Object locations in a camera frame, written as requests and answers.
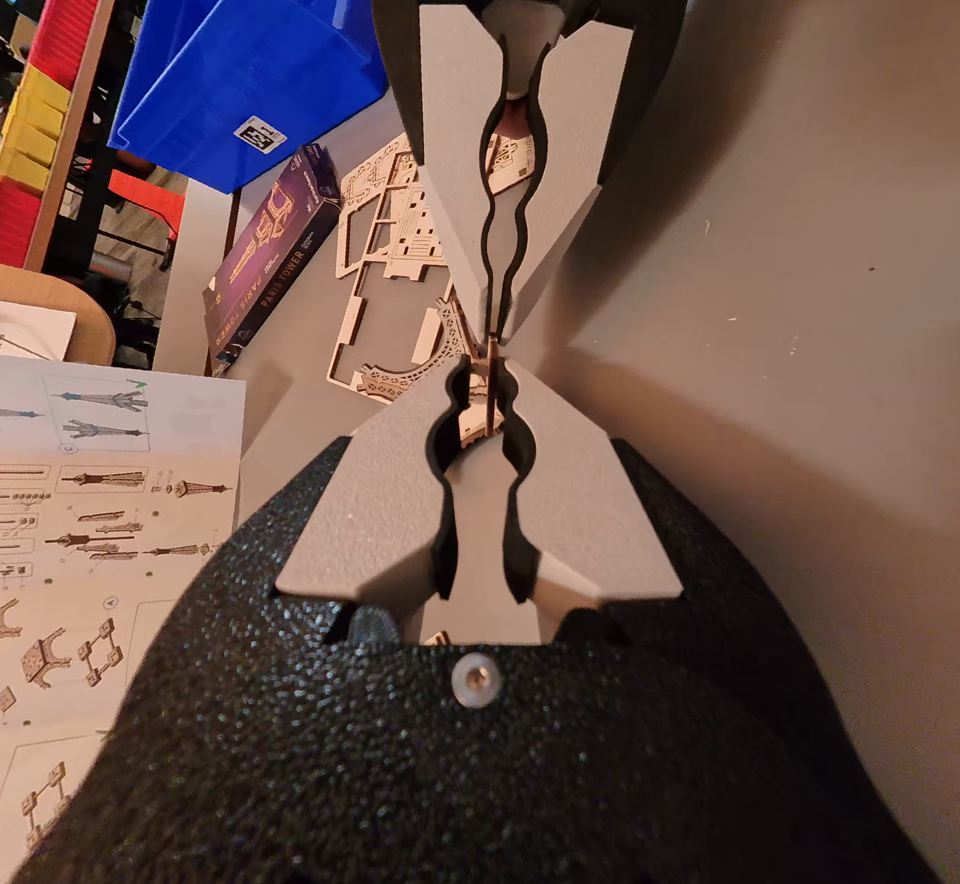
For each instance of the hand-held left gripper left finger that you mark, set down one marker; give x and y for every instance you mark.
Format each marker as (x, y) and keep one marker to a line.
(352, 516)

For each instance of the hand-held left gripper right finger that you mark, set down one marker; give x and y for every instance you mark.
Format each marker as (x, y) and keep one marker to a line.
(600, 524)

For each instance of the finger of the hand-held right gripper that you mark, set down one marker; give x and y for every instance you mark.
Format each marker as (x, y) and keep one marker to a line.
(577, 148)
(450, 148)

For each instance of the thin wooden puzzle piece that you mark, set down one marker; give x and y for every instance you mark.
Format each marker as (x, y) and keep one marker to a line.
(491, 389)

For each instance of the grey desk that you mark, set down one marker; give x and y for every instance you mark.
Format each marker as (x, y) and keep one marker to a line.
(750, 261)

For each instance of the lattice wooden puzzle piece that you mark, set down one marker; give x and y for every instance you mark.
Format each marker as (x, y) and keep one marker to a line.
(514, 160)

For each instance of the laser-cut plywood puzzle sheet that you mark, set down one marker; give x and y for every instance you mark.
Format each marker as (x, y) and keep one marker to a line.
(405, 246)

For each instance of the purple puzzle box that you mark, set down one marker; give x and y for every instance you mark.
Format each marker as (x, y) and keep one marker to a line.
(277, 261)

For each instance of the large blue plastic bin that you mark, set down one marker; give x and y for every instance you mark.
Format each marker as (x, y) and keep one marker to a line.
(247, 73)

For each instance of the printed instruction sheet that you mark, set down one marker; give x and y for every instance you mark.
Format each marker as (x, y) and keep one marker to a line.
(112, 561)

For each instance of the tan rounded board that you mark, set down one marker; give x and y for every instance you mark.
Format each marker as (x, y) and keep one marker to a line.
(94, 321)

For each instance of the white paper sheet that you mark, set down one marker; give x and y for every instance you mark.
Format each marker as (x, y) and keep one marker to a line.
(37, 329)

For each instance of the shelf of red yellow bins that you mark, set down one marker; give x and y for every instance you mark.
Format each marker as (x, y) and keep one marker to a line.
(60, 21)

